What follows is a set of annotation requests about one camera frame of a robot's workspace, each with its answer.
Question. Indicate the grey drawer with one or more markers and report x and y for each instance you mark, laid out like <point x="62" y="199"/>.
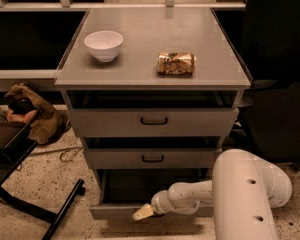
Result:
<point x="151" y="158"/>
<point x="123" y="191"/>
<point x="152" y="122"/>

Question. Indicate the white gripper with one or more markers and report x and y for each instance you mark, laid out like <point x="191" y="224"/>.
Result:
<point x="161" y="202"/>

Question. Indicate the grey side desk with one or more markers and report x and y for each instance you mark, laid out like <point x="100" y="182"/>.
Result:
<point x="34" y="43"/>

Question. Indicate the grey middle drawer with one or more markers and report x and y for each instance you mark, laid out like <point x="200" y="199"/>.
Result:
<point x="151" y="158"/>

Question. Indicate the grey top drawer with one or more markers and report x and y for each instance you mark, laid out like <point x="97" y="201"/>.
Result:
<point x="152" y="122"/>

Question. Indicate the grey drawer cabinet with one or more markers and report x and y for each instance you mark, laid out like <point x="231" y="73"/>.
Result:
<point x="131" y="80"/>

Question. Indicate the grey bottom drawer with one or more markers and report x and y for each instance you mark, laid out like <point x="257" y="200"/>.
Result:
<point x="123" y="191"/>

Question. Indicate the white ceramic bowl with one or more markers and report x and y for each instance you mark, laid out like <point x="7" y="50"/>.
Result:
<point x="104" y="45"/>

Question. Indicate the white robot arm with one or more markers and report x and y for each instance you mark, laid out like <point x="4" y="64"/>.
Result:
<point x="244" y="190"/>

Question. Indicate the metal hook on floor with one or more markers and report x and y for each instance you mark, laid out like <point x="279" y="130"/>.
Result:
<point x="69" y="155"/>

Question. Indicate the black table stand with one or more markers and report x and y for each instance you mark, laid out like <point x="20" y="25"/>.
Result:
<point x="15" y="147"/>

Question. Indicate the black office chair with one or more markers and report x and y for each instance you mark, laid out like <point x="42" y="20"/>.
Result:
<point x="268" y="123"/>

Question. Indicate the crushed golden can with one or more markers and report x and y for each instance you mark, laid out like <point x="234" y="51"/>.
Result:
<point x="176" y="63"/>

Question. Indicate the brown crumpled cloth bag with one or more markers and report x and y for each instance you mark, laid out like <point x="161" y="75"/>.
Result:
<point x="47" y="125"/>

